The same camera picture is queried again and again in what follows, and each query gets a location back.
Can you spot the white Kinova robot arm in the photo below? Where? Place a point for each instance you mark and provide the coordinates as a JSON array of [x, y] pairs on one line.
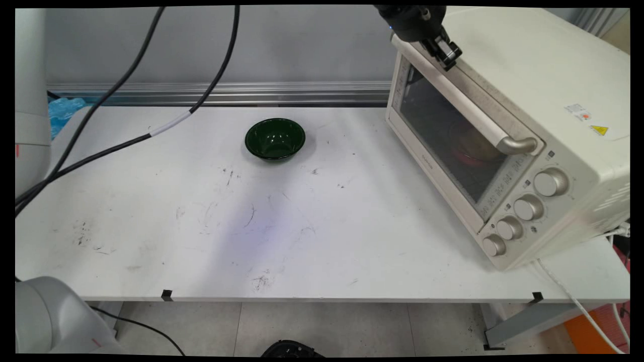
[[30, 100]]

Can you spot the red bowl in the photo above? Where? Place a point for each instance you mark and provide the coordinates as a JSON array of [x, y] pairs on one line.
[[465, 160]]

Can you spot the silver oven knob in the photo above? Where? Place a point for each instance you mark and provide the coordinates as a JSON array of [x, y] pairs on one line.
[[493, 245], [528, 207], [551, 182], [509, 228]]

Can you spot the orange box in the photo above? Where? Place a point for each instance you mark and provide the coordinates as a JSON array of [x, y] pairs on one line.
[[598, 334]]

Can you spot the grey table leg beam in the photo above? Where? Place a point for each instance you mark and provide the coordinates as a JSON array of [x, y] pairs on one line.
[[528, 322]]

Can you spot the grey ribbed panel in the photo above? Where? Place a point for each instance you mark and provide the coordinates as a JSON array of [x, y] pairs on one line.
[[593, 20]]

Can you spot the black tape piece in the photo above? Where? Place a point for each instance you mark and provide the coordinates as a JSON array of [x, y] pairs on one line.
[[167, 295], [537, 297]]

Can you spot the aluminium profile rail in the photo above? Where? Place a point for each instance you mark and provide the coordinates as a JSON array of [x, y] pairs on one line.
[[302, 93]]

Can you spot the blue bubble wrap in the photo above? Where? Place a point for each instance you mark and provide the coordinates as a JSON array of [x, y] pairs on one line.
[[65, 113]]

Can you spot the cream toaster oven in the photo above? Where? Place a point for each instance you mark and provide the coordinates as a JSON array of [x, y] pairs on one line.
[[503, 50]]

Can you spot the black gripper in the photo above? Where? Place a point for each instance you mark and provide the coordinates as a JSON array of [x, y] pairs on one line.
[[410, 22]]

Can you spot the dark green bowl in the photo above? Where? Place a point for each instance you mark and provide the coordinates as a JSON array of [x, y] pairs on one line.
[[274, 138]]

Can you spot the black round floor object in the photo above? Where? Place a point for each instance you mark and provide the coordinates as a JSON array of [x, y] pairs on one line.
[[292, 349]]

